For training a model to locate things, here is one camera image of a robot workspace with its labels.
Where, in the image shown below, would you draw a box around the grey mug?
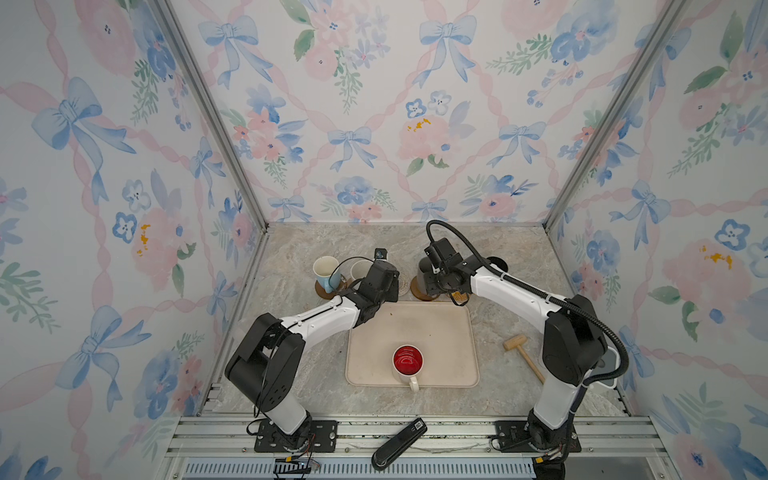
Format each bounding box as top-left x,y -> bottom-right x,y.
415,257 -> 433,297

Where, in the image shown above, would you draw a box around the plain round wooden coaster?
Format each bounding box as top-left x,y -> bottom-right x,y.
410,276 -> 442,302

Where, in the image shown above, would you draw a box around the black mug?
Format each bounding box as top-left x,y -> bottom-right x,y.
487,256 -> 509,273

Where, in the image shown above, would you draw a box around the light blue mug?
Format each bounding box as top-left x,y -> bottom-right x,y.
312,256 -> 341,294

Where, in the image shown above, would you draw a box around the multicolour woven rope coaster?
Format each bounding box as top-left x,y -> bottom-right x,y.
398,276 -> 411,298

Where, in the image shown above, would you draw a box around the yellow mug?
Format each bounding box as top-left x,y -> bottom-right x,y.
451,292 -> 470,304

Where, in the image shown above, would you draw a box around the scratched dark wooden coaster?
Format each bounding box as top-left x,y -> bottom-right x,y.
314,277 -> 347,300

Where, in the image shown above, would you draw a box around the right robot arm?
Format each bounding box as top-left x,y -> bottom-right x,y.
420,238 -> 629,461

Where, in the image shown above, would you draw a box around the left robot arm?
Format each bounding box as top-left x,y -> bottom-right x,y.
225,260 -> 399,435

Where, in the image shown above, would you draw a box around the beige serving tray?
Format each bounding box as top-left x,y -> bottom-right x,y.
345,301 -> 479,389

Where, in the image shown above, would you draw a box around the red interior white mug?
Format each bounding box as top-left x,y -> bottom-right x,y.
391,345 -> 424,392

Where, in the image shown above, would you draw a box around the wooden mallet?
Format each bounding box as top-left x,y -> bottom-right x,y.
503,334 -> 545,383

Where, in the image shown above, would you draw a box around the black handheld device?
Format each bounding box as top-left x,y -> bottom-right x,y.
371,418 -> 428,471

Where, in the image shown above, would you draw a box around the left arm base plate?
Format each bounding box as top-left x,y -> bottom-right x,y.
254,419 -> 339,454

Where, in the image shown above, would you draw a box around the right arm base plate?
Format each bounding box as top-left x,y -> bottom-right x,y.
491,420 -> 582,454

